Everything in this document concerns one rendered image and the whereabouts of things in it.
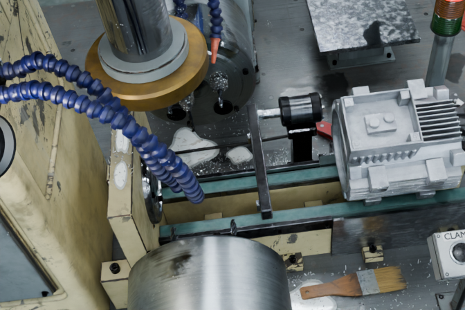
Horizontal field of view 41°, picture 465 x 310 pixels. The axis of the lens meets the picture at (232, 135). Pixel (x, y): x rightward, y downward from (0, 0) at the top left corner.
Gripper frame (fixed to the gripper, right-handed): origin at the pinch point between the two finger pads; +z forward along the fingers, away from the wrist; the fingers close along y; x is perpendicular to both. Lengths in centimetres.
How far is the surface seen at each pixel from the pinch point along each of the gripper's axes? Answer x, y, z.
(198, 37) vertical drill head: -22.4, 0.0, 34.7
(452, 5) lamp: -6.3, -25.3, -17.1
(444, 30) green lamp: 0.1, -25.5, -17.4
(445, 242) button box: -0.5, 24.3, -1.6
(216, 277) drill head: -5.1, 29.9, 34.1
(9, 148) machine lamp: -34, 29, 55
